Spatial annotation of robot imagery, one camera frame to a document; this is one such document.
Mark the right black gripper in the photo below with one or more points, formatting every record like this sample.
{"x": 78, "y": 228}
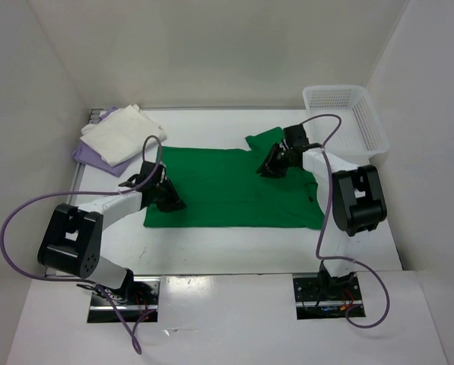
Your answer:
{"x": 269, "y": 168}

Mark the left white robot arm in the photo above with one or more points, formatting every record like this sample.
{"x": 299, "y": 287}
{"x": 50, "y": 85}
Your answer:
{"x": 72, "y": 240}

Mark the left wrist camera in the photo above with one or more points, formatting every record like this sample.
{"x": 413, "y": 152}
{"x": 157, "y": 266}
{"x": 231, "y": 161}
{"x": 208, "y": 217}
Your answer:
{"x": 150, "y": 174}

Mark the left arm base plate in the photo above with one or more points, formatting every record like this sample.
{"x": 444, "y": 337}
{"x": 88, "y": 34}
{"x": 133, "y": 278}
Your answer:
{"x": 141, "y": 304}

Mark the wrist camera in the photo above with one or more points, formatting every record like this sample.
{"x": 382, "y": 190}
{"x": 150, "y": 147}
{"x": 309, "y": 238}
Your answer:
{"x": 295, "y": 137}
{"x": 150, "y": 174}

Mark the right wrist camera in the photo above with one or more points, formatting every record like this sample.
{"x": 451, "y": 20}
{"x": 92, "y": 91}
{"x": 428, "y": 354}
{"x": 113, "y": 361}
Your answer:
{"x": 295, "y": 137}

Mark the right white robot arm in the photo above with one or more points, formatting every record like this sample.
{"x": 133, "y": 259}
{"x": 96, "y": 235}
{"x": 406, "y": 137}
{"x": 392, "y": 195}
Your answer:
{"x": 351, "y": 196}

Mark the purple t shirt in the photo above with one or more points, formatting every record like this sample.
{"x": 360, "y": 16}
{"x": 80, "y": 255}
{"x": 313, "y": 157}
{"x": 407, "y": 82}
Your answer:
{"x": 85, "y": 155}

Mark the white plastic laundry basket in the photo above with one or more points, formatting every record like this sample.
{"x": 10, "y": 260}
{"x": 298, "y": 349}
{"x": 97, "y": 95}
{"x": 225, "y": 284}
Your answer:
{"x": 346, "y": 119}

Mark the green t shirt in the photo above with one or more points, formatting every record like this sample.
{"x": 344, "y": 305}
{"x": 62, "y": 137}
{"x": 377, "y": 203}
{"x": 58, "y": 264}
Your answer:
{"x": 221, "y": 188}

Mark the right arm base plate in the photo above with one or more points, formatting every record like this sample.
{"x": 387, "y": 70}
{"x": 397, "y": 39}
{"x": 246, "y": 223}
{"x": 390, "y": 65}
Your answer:
{"x": 317, "y": 300}

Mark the white t shirt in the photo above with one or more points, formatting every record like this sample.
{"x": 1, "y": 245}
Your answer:
{"x": 121, "y": 135}

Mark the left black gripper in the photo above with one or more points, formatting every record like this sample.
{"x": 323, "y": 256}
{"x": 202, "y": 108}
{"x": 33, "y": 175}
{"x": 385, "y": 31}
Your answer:
{"x": 174, "y": 202}

